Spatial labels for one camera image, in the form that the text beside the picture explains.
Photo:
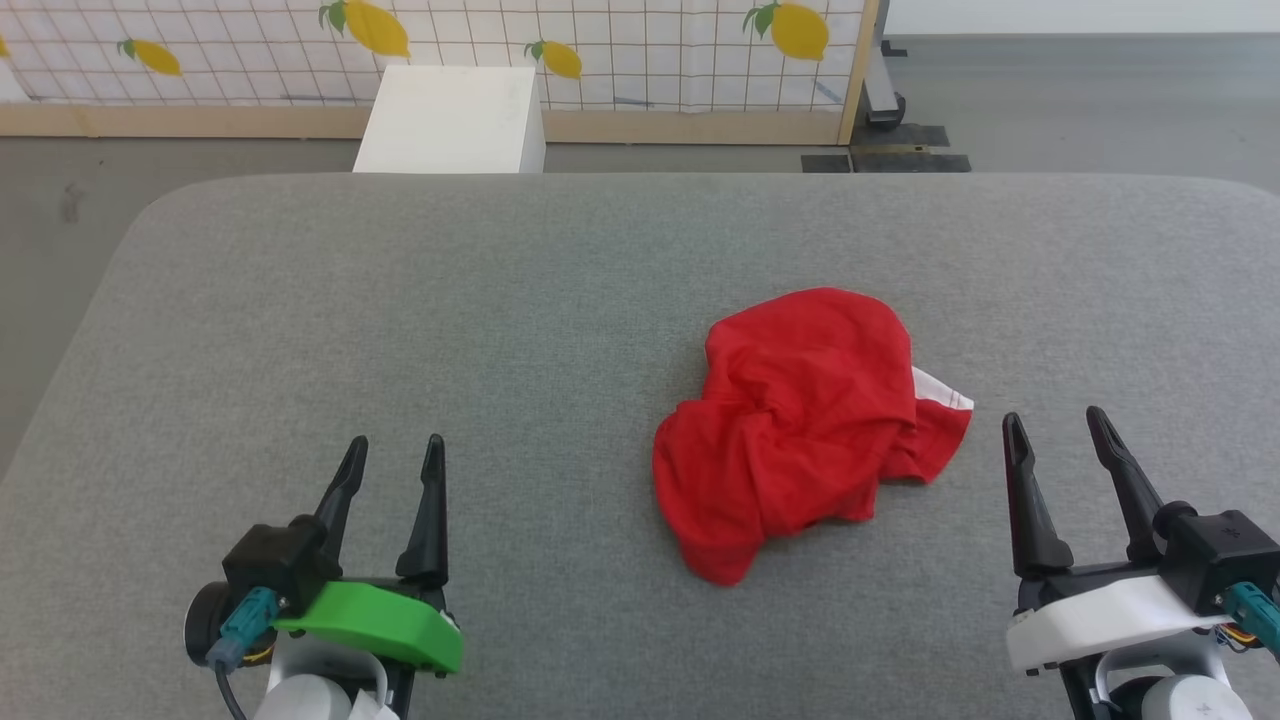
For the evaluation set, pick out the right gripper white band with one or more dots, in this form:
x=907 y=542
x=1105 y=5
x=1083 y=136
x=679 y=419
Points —
x=1100 y=615

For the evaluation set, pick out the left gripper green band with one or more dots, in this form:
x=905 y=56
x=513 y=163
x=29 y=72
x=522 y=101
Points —
x=390 y=622

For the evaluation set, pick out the red garment with white trim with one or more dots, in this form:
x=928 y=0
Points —
x=790 y=430

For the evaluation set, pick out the grey fabric sofa cushion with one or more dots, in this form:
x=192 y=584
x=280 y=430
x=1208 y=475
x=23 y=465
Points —
x=400 y=350

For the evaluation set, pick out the white box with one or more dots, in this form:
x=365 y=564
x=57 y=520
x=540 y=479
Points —
x=450 y=120

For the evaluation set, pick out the black floor mat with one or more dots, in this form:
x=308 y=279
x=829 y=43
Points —
x=915 y=135

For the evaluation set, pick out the black stand foot with wheel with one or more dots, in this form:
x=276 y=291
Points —
x=885 y=95

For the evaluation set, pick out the lemon-print grid panel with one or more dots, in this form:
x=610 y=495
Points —
x=250 y=50

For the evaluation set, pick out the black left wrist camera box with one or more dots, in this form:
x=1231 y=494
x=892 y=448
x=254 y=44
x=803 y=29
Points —
x=280 y=565

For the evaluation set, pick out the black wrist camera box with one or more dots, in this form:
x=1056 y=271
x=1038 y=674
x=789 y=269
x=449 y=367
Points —
x=280 y=565
x=1215 y=555

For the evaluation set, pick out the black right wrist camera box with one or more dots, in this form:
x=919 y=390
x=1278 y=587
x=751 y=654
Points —
x=1215 y=555

